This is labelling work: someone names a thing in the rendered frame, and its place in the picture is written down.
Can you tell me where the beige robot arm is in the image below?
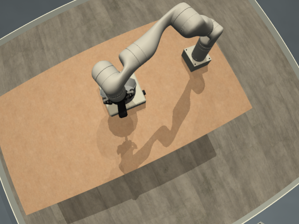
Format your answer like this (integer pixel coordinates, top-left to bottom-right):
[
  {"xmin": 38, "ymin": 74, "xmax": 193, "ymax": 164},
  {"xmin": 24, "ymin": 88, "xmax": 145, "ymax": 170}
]
[{"xmin": 92, "ymin": 2, "xmax": 223, "ymax": 102}]

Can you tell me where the grey frying pan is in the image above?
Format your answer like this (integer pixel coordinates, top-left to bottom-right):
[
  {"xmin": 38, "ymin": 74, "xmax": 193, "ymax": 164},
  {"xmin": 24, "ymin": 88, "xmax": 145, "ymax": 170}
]
[{"xmin": 100, "ymin": 78, "xmax": 137, "ymax": 118}]

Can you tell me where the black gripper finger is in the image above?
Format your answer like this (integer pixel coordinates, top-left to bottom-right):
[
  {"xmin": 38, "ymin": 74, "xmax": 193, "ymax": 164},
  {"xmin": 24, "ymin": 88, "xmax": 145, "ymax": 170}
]
[
  {"xmin": 102, "ymin": 98, "xmax": 113, "ymax": 105},
  {"xmin": 124, "ymin": 89, "xmax": 135, "ymax": 102}
]

